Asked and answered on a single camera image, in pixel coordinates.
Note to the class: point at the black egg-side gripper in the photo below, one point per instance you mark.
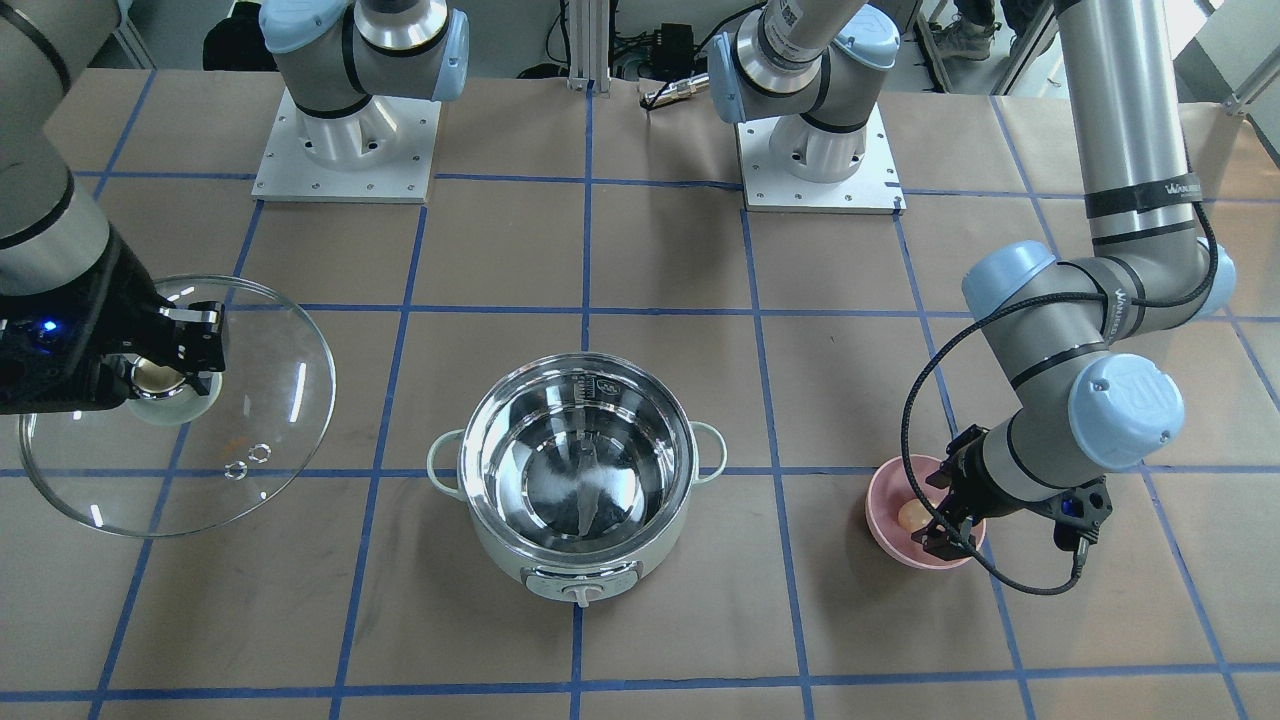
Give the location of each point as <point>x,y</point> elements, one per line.
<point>967,482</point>

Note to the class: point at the black lid-side gripper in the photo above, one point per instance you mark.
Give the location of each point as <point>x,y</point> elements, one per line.
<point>128,312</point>

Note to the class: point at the brown egg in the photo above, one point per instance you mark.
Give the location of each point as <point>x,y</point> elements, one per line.
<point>913,516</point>

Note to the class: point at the glass pot lid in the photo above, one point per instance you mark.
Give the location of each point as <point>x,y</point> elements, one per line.
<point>170,462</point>

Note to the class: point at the egg-side silver robot arm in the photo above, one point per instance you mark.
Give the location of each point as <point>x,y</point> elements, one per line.
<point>1085,409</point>

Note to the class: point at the lid-side silver robot arm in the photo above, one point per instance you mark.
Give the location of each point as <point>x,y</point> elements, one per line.
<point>52,231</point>

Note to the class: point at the sage green cooking pot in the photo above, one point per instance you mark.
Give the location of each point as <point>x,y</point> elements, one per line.
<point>576,469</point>

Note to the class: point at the pink bowl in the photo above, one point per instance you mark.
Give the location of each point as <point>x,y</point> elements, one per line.
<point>887,490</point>

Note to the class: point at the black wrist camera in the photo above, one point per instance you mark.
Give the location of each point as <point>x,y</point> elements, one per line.
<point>1079,513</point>

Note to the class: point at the lid-side arm base plate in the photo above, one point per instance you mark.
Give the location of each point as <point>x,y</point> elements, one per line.
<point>382,153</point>

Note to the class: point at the egg-side arm base plate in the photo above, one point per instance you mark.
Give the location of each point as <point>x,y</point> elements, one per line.
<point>788,166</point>

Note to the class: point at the aluminium frame post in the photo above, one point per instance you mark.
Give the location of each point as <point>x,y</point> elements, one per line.
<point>589,46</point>

